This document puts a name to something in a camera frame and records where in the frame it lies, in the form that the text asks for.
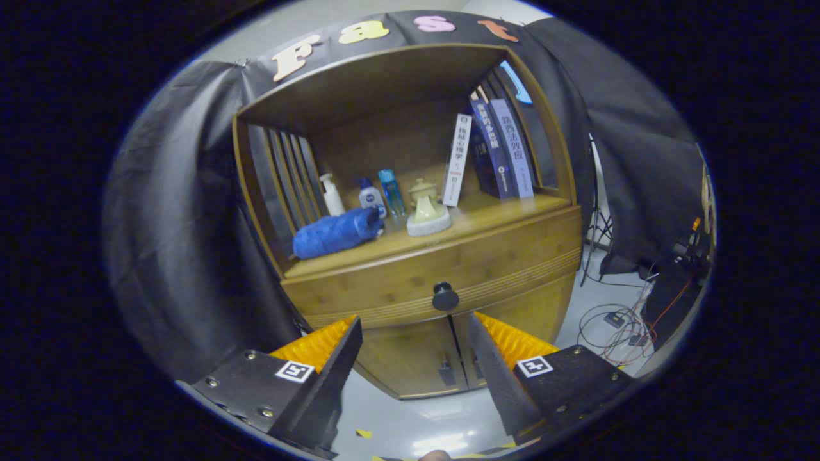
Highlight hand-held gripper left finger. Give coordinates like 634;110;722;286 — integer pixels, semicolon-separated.
176;316;364;458

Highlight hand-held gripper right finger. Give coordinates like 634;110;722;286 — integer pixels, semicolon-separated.
467;312;635;446

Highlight wooden drawer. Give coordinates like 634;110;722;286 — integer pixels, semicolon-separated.
282;205;584;330

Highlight pale green soap dish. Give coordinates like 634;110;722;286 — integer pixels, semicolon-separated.
406;194;452;238

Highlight wooden cabinet door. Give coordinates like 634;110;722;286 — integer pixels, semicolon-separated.
356;314;472;400
448;272;577;391

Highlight wooden countertop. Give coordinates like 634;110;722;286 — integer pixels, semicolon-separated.
282;192;573;279

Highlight wooden cabinet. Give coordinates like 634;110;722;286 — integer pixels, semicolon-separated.
232;43;585;400

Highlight blue towel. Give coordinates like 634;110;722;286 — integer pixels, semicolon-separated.
293;206;383;261

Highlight black light stand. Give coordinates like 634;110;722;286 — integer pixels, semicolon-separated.
580;134;616;287

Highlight white pump bottle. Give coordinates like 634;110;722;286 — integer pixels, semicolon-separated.
319;173;347;217

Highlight white bottle with blue cap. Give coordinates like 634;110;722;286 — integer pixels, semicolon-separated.
357;177;388;220

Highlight beige lidded teacup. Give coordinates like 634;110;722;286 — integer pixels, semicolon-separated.
408;178;439;206

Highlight clear blue bottle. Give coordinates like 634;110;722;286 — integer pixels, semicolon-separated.
377;169;407;218

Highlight white book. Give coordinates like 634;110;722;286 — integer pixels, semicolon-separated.
441;113;473;207

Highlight dark blue book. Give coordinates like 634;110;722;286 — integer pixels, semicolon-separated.
468;97;516;200

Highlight light purple book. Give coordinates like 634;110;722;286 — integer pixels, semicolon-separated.
489;98;534;199

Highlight tangled floor cables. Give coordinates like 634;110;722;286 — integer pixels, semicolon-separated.
577;275;660;369

